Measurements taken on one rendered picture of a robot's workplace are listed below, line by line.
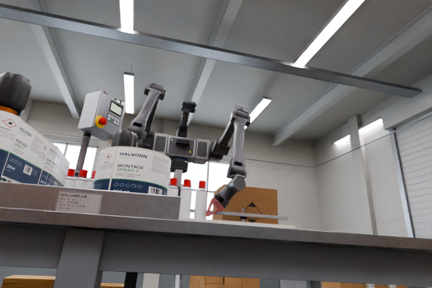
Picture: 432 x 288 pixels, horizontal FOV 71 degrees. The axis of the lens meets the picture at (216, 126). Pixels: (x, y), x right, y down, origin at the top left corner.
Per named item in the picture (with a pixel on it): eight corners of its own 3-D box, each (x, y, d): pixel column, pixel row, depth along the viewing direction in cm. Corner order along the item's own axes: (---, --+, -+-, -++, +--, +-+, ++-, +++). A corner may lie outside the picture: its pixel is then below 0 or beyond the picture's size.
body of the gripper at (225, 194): (215, 195, 132) (227, 183, 134) (211, 198, 141) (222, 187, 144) (226, 206, 131) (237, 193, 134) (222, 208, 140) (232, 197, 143)
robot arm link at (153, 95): (165, 96, 170) (146, 89, 168) (168, 87, 166) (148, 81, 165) (143, 144, 135) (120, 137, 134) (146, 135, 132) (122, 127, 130)
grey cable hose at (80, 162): (72, 175, 137) (82, 132, 145) (74, 177, 140) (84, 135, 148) (80, 175, 138) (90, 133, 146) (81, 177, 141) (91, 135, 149)
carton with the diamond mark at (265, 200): (221, 238, 147) (224, 183, 157) (210, 240, 168) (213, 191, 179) (279, 242, 152) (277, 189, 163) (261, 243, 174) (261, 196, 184)
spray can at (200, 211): (193, 227, 127) (197, 179, 135) (192, 227, 132) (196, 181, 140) (206, 227, 128) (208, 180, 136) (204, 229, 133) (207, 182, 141)
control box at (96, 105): (76, 129, 142) (85, 93, 149) (103, 141, 156) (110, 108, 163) (92, 126, 137) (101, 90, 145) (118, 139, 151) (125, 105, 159)
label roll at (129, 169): (83, 200, 70) (96, 142, 76) (92, 210, 88) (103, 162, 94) (169, 207, 74) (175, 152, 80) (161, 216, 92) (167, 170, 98)
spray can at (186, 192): (177, 225, 126) (182, 177, 134) (176, 227, 131) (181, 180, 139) (189, 227, 127) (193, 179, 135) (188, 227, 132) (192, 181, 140)
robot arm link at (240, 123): (247, 120, 173) (230, 114, 172) (251, 113, 169) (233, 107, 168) (244, 182, 143) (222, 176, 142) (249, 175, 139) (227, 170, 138)
